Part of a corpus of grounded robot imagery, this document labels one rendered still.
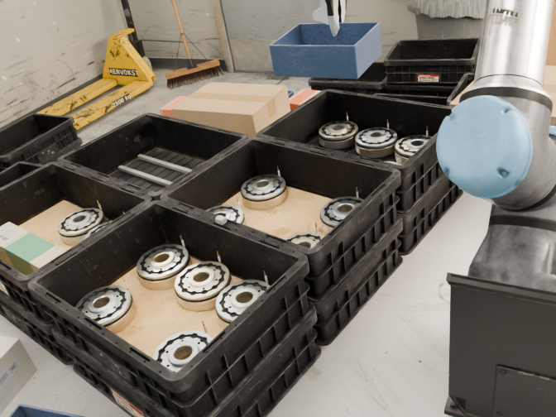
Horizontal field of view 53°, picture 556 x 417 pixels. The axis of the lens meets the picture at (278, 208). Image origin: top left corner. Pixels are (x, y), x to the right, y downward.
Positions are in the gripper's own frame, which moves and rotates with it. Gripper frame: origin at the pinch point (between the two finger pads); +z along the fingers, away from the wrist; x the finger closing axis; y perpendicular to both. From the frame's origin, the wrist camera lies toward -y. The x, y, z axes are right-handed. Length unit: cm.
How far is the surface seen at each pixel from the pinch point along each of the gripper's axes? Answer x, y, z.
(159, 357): 74, -3, 35
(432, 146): 11.8, -25.8, 21.0
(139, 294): 62, 14, 36
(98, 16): -222, 332, 30
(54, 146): -28, 158, 56
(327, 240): 48, -19, 25
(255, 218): 33.2, 5.8, 33.0
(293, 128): 3.9, 12.0, 23.4
